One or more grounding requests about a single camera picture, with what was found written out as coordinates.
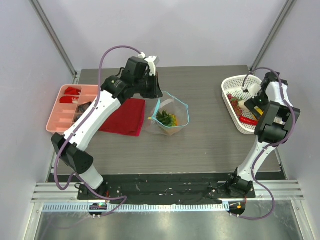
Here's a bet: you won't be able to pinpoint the red toy chili pepper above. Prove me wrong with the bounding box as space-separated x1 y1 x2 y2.
239 116 258 126

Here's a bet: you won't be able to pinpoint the red folded cloth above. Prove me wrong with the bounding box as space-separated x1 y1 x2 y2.
99 98 146 137

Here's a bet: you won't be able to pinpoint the pink compartment tray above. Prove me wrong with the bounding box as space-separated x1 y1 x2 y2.
46 84 98 134

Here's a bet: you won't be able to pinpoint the dark wrapped item in tray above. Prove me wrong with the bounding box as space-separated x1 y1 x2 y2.
76 101 92 114

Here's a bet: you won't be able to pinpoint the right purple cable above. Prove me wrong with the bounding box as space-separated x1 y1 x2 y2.
240 67 297 220

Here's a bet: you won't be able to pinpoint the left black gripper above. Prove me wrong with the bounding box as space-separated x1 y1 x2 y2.
134 72 163 99

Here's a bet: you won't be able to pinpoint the white plastic basket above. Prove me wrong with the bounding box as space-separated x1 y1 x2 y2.
221 75 263 135

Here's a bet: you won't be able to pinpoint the clear zip top bag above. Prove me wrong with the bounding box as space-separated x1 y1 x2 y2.
142 91 190 136

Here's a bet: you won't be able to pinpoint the purple cable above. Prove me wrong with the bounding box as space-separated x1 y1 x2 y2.
53 45 147 217
240 67 297 220

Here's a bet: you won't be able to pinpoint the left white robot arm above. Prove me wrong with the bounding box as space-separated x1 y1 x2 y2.
51 56 163 200

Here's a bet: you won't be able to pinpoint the toy pineapple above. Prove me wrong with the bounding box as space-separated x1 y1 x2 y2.
156 110 178 135

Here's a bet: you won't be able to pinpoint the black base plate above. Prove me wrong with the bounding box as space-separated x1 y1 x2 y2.
77 173 256 206

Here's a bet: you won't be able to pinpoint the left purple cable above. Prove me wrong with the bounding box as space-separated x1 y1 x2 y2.
53 45 147 217

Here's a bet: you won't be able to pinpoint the white slotted cable duct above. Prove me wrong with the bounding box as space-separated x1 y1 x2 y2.
42 201 230 213

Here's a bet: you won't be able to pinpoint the white toy radish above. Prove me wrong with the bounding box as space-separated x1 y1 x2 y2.
235 100 247 110

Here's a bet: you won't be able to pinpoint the red item in tray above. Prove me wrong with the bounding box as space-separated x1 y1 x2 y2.
64 86 81 96
59 95 79 104

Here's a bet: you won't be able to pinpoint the red toy grapes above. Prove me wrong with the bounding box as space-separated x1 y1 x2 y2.
227 93 243 118

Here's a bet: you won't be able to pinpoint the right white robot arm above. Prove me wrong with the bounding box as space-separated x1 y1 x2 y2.
224 69 301 198

